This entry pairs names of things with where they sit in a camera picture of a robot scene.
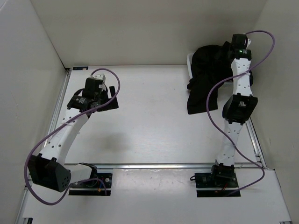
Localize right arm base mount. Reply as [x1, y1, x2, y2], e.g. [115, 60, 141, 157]
[190, 173, 241, 198]

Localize white plastic basket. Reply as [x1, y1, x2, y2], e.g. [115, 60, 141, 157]
[186, 53, 194, 79]

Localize aluminium left rail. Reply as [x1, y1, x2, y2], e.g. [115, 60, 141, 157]
[47, 68, 71, 134]

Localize aluminium front rail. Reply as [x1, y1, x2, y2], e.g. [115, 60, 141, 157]
[95, 163, 267, 170]

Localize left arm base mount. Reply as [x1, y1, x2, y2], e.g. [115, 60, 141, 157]
[69, 163, 113, 196]

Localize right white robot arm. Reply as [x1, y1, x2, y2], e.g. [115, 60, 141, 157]
[210, 34, 258, 187]

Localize black trousers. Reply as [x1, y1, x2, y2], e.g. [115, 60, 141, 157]
[187, 42, 233, 115]

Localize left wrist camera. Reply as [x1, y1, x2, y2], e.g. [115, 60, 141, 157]
[91, 73, 106, 82]

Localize dark label sticker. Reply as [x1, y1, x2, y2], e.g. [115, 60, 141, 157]
[72, 66, 89, 70]

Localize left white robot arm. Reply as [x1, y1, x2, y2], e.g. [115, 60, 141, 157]
[28, 74, 118, 192]

